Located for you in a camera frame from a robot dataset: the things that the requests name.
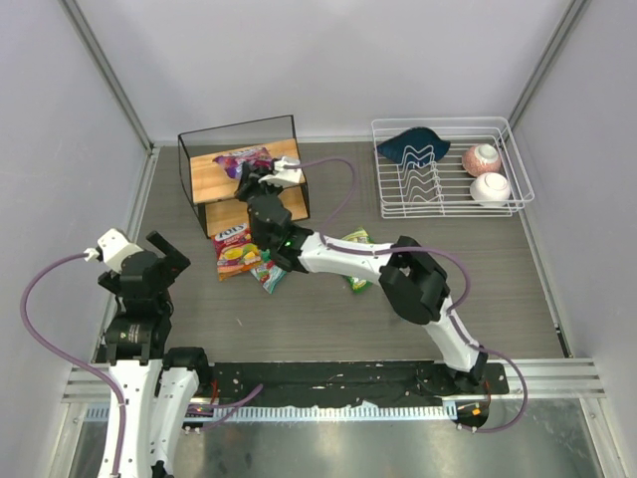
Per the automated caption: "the purple Fox's berries candy bag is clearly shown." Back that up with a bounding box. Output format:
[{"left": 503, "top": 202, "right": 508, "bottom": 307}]
[{"left": 213, "top": 146, "right": 273, "bottom": 179}]

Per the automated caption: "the orange Fox's fruits candy bag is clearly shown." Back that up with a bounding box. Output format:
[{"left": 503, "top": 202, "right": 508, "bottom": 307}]
[{"left": 212, "top": 223, "right": 263, "bottom": 281}]

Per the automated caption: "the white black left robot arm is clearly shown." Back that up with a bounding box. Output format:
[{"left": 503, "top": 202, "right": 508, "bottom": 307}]
[{"left": 97, "top": 228, "right": 212, "bottom": 477}]

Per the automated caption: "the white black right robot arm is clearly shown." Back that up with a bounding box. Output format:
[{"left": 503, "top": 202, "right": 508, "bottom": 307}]
[{"left": 235, "top": 158, "right": 489, "bottom": 391}]

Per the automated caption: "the teal Fox's blossom candy bag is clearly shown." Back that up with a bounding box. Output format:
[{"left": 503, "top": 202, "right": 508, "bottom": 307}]
[{"left": 250, "top": 251, "right": 287, "bottom": 294}]

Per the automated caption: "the green Fox's spring tea bag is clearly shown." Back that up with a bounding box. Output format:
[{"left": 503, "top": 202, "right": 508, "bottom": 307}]
[{"left": 339, "top": 226, "right": 377, "bottom": 295}]

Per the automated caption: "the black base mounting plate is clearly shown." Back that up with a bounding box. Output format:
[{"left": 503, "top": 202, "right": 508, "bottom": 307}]
[{"left": 196, "top": 360, "right": 510, "bottom": 408}]

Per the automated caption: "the dark blue plate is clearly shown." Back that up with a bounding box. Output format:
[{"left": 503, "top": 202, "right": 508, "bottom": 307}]
[{"left": 376, "top": 126, "right": 451, "bottom": 168}]

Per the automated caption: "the pink patterned bowl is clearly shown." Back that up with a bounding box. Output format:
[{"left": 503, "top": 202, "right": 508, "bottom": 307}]
[{"left": 462, "top": 143, "right": 502, "bottom": 177}]

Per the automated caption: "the white bowl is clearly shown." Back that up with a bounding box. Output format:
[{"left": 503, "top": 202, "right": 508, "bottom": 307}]
[{"left": 470, "top": 172, "right": 512, "bottom": 208}]

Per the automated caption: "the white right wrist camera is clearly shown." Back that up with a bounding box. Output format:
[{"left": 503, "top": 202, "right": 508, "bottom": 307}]
[{"left": 259, "top": 156, "right": 303, "bottom": 187}]

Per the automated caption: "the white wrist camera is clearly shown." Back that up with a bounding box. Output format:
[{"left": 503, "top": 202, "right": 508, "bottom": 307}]
[
  {"left": 85, "top": 228, "right": 142, "bottom": 274},
  {"left": 259, "top": 156, "right": 303, "bottom": 187}
]

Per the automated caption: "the black wire wooden shelf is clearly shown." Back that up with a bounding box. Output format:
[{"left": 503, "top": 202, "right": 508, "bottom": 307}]
[{"left": 177, "top": 115, "right": 301, "bottom": 238}]

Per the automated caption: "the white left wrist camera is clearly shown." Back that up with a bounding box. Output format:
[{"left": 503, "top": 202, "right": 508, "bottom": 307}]
[{"left": 85, "top": 228, "right": 142, "bottom": 274}]

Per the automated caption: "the white wire dish rack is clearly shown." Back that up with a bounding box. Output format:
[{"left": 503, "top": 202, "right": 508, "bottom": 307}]
[{"left": 371, "top": 117, "right": 534, "bottom": 219}]

